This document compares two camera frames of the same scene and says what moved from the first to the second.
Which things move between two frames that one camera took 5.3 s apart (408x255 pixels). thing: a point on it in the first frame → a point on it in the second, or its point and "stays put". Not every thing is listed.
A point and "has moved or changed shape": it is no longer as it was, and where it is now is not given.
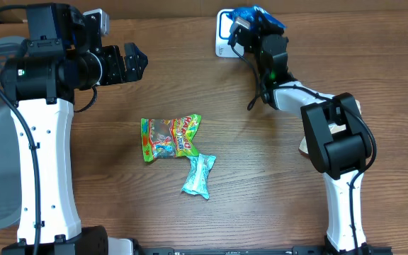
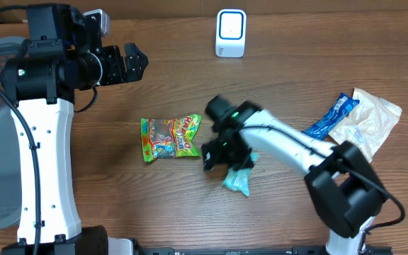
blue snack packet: (227, 18) has moved or changed shape
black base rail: (278, 251) stays put
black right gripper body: (252, 47) → (232, 153)
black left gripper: (118, 73) stays put
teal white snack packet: (197, 180) → (239, 180)
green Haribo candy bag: (169, 138) stays put
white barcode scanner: (223, 23) stays put
